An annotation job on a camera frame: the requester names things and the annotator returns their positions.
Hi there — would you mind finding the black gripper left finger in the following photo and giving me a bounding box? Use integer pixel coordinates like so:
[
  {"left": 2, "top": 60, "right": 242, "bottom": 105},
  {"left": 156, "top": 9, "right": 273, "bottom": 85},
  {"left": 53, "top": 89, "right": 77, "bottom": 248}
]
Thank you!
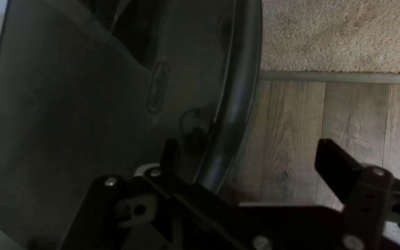
[{"left": 59, "top": 138, "right": 276, "bottom": 250}]

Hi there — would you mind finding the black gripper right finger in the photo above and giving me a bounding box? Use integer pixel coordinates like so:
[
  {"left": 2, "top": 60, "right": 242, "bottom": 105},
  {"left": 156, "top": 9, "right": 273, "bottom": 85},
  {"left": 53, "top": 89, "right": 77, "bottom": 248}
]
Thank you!
[{"left": 316, "top": 139, "right": 400, "bottom": 250}]

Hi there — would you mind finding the black round-lid trash bin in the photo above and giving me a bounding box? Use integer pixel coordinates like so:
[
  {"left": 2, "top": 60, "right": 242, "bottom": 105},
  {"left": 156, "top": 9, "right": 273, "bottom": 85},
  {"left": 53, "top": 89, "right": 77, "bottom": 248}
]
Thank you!
[{"left": 0, "top": 0, "right": 263, "bottom": 250}]

